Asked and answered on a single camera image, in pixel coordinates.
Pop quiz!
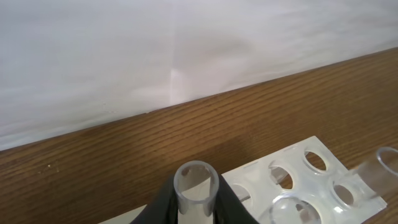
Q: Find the clear test tube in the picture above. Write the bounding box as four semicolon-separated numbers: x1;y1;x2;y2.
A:
355;146;398;202
173;160;220;224

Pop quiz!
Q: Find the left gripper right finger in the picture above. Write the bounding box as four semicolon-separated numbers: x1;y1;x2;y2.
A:
213;174;260;224

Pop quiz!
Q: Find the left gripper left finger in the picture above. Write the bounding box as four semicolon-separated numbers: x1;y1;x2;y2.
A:
129;175;180;224

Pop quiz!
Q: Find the white test tube rack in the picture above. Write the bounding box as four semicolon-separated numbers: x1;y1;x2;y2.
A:
98;135;388;224

